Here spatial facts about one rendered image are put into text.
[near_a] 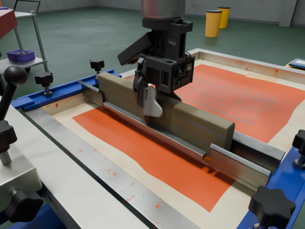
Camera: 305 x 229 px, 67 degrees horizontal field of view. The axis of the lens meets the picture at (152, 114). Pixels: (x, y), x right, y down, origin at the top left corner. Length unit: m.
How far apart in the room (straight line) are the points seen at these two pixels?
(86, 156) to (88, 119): 0.19
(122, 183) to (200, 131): 0.16
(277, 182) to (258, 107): 0.34
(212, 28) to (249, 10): 3.09
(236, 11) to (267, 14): 1.04
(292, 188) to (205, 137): 0.15
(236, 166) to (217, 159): 0.03
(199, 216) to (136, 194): 0.10
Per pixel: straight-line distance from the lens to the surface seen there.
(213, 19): 6.20
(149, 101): 0.45
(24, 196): 0.28
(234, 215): 0.40
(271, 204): 0.29
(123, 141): 0.52
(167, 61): 0.40
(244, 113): 0.67
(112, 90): 0.57
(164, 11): 0.39
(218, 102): 0.71
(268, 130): 0.62
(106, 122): 0.59
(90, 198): 0.30
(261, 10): 9.05
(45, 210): 0.47
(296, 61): 1.15
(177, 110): 0.43
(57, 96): 0.65
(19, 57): 3.77
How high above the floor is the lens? 1.27
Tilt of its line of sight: 30 degrees down
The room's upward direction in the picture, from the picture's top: straight up
